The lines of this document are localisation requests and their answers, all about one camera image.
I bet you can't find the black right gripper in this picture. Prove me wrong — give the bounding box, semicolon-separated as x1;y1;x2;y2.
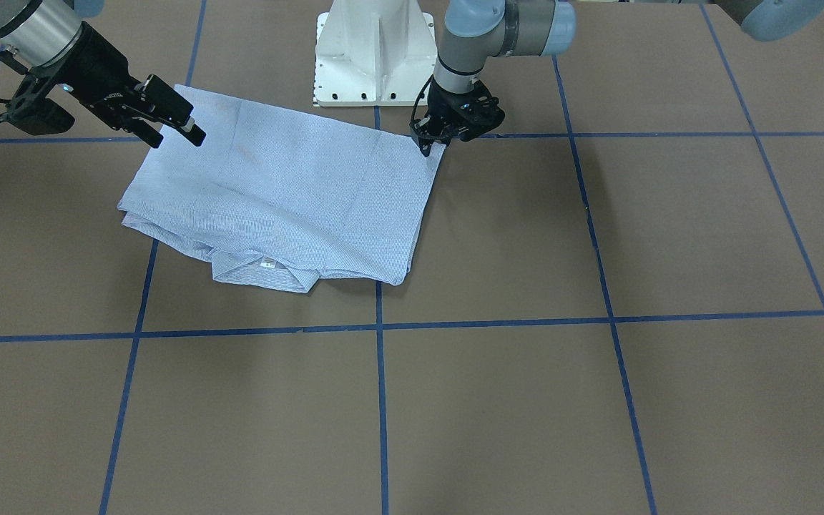
4;22;206;149

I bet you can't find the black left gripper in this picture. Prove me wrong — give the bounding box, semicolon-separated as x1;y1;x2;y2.
409;77;506;157

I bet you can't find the light blue striped shirt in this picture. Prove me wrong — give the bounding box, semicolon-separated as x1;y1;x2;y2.
118;85;445;293

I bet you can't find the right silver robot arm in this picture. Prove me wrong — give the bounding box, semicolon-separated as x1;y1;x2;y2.
0;1;206;149

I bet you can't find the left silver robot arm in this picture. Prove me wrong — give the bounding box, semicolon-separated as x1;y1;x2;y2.
409;1;577;156

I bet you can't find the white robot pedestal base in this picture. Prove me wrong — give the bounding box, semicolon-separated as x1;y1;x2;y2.
312;1;437;107

